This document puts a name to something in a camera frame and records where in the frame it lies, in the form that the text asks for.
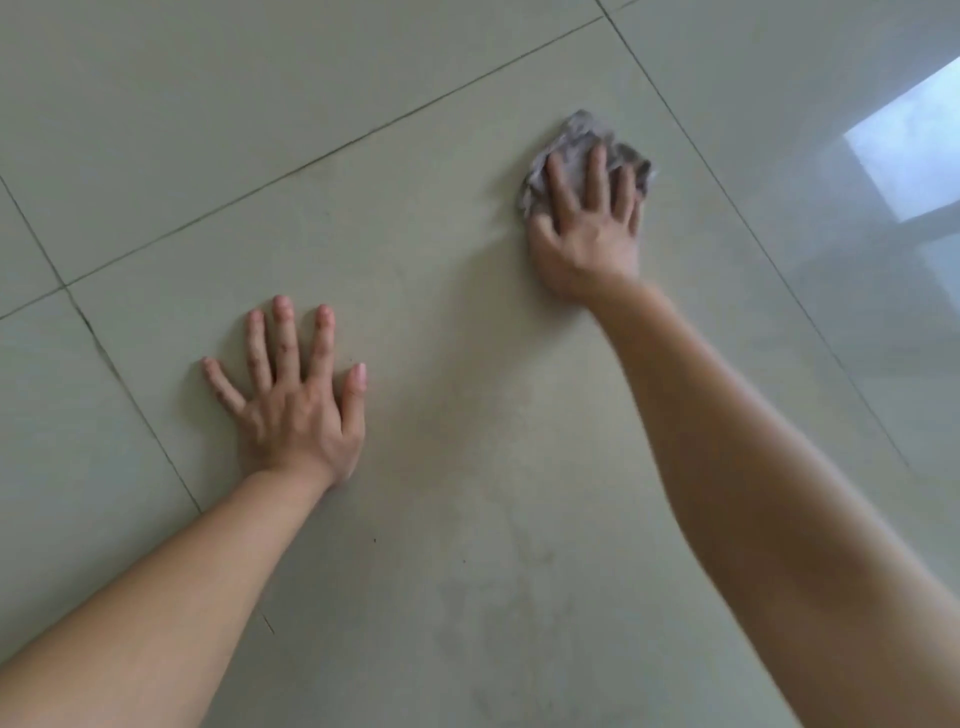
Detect person's left hand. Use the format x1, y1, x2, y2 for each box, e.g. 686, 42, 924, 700
200, 294, 369, 489

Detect grey rag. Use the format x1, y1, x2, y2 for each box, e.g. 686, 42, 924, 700
517, 110, 659, 220

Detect person's right hand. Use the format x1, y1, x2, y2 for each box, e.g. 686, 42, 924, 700
527, 143, 648, 301

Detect person's left forearm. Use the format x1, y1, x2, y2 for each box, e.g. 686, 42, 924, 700
0, 468, 335, 728

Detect person's right forearm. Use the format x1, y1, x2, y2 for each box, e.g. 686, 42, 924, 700
592, 277, 960, 728

